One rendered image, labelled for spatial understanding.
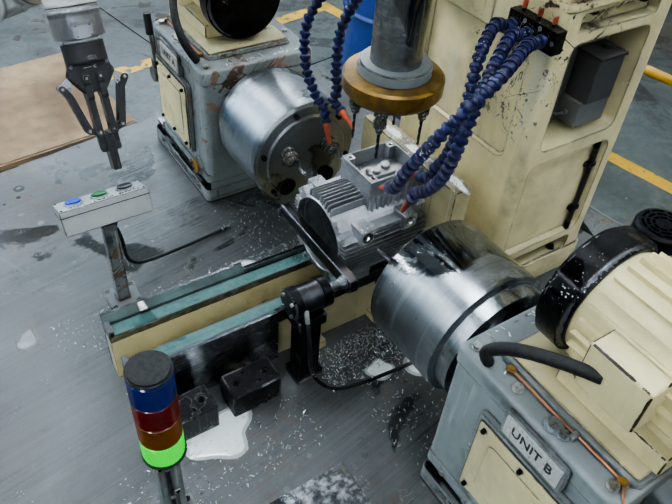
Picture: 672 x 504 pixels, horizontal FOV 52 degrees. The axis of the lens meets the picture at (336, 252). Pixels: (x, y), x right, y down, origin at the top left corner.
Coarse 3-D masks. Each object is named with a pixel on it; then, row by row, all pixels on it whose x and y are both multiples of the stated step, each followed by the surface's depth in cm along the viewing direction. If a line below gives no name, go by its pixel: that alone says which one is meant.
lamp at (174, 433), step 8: (176, 424) 91; (144, 432) 89; (152, 432) 89; (160, 432) 89; (168, 432) 90; (176, 432) 91; (144, 440) 91; (152, 440) 90; (160, 440) 90; (168, 440) 91; (176, 440) 92; (152, 448) 91; (160, 448) 91; (168, 448) 92
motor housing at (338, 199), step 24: (312, 192) 131; (336, 192) 130; (312, 216) 142; (336, 216) 128; (360, 216) 130; (384, 216) 132; (336, 240) 144; (384, 240) 133; (408, 240) 137; (360, 264) 133
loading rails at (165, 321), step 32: (288, 256) 144; (192, 288) 134; (224, 288) 136; (256, 288) 140; (128, 320) 128; (160, 320) 130; (192, 320) 135; (224, 320) 130; (256, 320) 128; (288, 320) 135; (128, 352) 130; (192, 352) 123; (224, 352) 128; (256, 352) 134; (192, 384) 129
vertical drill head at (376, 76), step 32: (384, 0) 108; (416, 0) 106; (384, 32) 111; (416, 32) 110; (352, 64) 120; (384, 64) 114; (416, 64) 115; (352, 96) 116; (384, 96) 113; (416, 96) 114; (384, 128) 119
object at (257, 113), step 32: (256, 96) 146; (288, 96) 144; (320, 96) 146; (224, 128) 152; (256, 128) 143; (288, 128) 142; (320, 128) 147; (256, 160) 143; (288, 160) 144; (320, 160) 153; (288, 192) 153
